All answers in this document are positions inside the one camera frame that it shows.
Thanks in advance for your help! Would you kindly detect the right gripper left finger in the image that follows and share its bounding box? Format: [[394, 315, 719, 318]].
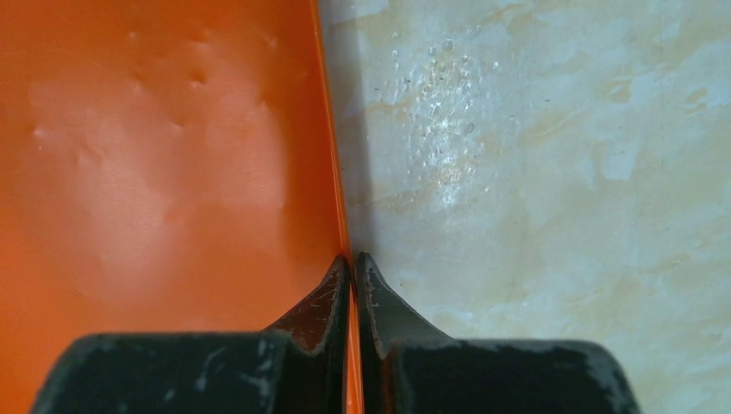
[[32, 256, 350, 413]]

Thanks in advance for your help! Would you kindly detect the orange box lid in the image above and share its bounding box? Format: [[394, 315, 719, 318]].
[[1, 1, 349, 413]]

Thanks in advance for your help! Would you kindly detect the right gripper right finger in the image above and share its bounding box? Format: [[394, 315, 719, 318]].
[[355, 253, 640, 413]]

